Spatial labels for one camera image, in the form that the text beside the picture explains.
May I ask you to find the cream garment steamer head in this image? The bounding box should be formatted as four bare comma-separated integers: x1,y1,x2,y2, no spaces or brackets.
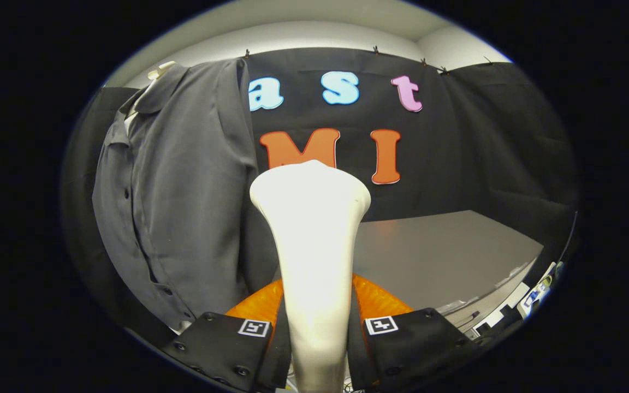
249,159,372,393

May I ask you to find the grey cabinet with dark top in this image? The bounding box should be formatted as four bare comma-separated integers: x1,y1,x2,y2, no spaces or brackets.
271,210,544,334

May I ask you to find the grey button shirt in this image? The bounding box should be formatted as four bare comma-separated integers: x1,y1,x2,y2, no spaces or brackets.
92,59,280,331

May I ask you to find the cream clothes hanger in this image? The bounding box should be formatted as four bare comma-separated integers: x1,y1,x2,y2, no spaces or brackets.
148,61,176,81

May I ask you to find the black backdrop cloth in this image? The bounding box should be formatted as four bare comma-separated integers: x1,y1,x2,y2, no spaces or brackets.
61,47,580,334

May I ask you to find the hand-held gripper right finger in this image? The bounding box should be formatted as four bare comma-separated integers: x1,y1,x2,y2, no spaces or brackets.
347,273,482,392

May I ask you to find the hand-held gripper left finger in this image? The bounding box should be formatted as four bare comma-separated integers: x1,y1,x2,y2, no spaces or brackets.
161,278,292,392

